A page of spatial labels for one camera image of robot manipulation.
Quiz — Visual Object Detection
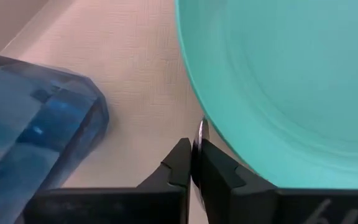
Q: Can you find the beige plastic tray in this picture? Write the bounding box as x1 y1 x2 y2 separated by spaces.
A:
0 0 251 224

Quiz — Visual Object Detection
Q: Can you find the blue faceted plastic cup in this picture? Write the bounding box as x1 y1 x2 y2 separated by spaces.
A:
0 51 110 224

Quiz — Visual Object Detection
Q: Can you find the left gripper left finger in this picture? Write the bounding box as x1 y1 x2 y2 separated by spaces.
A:
136 138 193 224

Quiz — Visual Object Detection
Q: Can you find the silver spoon orange handle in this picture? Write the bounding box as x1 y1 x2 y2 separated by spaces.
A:
190 116 211 210

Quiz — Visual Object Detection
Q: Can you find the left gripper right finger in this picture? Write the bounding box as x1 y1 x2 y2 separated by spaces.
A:
199 138 278 224

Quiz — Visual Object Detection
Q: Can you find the turquoise round plate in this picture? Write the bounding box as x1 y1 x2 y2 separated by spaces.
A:
174 0 358 190

